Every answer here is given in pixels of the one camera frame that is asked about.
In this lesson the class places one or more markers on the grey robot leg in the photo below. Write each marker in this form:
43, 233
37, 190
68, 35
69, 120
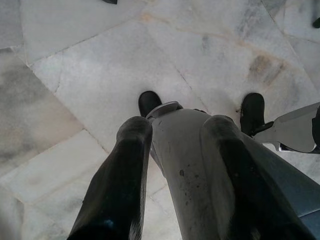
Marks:
190, 155
292, 130

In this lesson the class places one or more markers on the black rubber leg tip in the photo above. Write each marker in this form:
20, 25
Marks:
316, 22

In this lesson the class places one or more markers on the grey robot left leg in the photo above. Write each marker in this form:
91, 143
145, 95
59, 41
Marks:
190, 155

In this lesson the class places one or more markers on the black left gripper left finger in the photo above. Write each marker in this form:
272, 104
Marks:
117, 190

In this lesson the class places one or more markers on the black robot right foot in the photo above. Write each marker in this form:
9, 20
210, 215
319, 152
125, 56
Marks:
252, 107

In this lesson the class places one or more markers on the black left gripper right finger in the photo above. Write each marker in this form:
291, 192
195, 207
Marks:
250, 190

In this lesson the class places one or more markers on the black robot left foot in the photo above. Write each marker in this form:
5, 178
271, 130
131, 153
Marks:
148, 101

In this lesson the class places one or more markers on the grey robot right leg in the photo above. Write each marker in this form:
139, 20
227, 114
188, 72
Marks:
292, 130

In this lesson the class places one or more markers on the black robot foot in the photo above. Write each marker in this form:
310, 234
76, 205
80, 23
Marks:
148, 101
252, 107

